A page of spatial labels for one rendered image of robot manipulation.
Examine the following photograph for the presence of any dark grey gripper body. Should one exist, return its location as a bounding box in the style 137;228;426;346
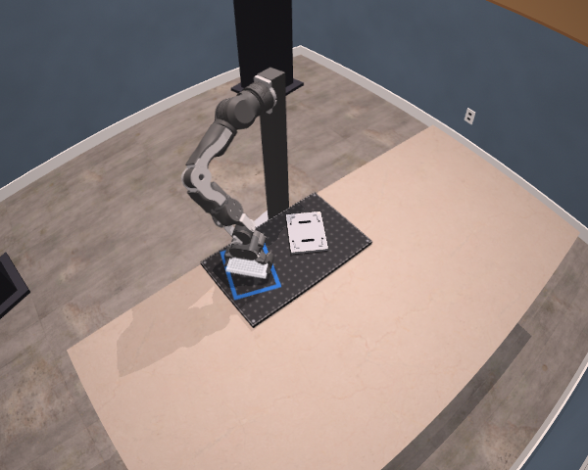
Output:
229;230;267;260

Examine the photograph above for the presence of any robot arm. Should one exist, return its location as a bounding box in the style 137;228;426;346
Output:
181;75;276;245

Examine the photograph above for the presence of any blue rectangular tape outline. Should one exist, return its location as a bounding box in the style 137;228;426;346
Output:
220;244;281;300

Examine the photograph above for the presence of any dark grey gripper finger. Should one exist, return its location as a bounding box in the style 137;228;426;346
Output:
224;246;234;267
255;251;274;274

